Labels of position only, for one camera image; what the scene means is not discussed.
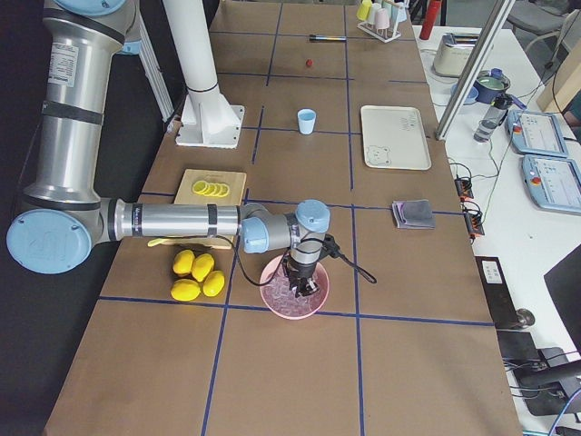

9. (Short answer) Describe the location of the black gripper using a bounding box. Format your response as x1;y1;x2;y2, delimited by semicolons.
283;258;320;298

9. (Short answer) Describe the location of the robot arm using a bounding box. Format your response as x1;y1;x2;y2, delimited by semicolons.
6;1;330;297

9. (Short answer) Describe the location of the light blue cup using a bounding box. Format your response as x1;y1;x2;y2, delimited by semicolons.
297;108;317;135

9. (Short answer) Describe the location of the white cup rack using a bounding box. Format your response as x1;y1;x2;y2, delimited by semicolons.
357;22;402;43

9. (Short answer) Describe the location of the pink cup on rack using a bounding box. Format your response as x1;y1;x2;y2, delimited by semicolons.
374;7;391;31

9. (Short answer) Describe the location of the yellow cup on rack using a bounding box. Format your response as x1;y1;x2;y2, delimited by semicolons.
356;0;373;22

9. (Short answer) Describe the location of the pink bowl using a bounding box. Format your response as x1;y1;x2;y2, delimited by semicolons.
260;255;330;320

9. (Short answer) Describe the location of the whole yellow lemon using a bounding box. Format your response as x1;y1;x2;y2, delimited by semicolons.
171;279;202;302

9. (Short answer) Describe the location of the grey folded cloth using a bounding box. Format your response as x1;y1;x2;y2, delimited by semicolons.
392;199;436;230

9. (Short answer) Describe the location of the wooden cutting board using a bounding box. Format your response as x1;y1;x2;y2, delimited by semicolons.
162;169;246;250

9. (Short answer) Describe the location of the lemon slice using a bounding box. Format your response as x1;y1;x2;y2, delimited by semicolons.
212;183;230;198
192;180;209;195

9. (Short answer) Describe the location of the cream bear tray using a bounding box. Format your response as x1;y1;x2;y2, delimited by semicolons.
360;105;431;171

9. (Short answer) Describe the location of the steel muddler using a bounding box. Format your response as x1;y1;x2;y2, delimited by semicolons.
309;34;347;43

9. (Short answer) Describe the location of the clear water bottle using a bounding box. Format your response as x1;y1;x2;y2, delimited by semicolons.
473;93;519;143

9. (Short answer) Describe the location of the teach pendant lower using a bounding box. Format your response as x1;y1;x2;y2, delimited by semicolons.
521;154;580;214

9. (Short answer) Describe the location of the teach pendant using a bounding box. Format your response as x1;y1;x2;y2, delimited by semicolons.
506;109;568;157
521;154;580;214

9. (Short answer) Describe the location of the cream toaster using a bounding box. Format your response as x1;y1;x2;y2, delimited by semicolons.
433;33;479;78

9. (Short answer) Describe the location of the dark blue bowl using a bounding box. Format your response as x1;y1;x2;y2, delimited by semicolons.
474;68;511;104

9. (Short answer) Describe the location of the teach pendant upper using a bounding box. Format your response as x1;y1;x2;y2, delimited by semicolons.
506;109;568;157

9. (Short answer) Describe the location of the red bottle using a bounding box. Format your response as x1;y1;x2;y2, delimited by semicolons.
419;0;442;41

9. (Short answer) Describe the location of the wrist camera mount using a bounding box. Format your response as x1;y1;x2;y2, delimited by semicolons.
319;233;342;261

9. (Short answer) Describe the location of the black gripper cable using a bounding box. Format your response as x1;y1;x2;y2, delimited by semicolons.
234;233;378;287

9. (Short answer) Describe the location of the yellow knife handle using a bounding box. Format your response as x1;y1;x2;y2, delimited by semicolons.
147;238;169;248

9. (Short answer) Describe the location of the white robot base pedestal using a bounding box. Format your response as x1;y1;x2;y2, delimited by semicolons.
163;0;245;149

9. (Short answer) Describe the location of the aluminium frame post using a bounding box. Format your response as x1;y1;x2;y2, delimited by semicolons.
435;0;516;140

